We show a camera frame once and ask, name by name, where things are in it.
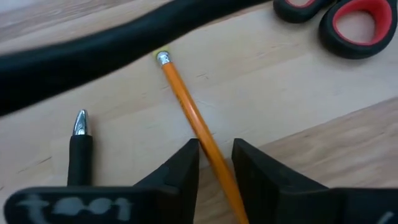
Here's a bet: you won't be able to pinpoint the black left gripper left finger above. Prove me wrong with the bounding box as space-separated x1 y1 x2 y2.
3 138 200 224

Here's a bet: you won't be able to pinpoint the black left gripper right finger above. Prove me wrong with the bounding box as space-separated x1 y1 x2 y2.
231 138 398 224

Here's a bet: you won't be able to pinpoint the black pen with silver tip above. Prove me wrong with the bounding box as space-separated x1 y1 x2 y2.
67 108 94 187

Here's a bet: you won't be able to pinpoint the orange pencil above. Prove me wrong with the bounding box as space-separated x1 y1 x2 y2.
152 46 250 224

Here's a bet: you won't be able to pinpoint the red and black scissors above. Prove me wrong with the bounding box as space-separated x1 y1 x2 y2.
272 0 398 60

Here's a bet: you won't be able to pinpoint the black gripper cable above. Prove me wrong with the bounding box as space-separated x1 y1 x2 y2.
0 0 273 118

